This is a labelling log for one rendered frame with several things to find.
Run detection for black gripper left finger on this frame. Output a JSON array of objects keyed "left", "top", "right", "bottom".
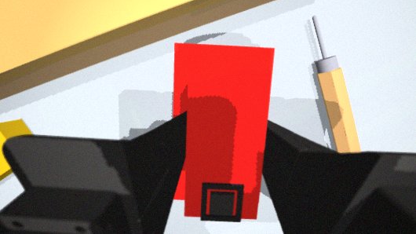
[{"left": 2, "top": 111, "right": 187, "bottom": 234}]

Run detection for awl with tan handle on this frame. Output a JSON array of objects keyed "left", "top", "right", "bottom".
[{"left": 312, "top": 16, "right": 361, "bottom": 153}]

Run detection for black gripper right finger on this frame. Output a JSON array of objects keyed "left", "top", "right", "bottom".
[{"left": 262, "top": 120, "right": 416, "bottom": 234}]

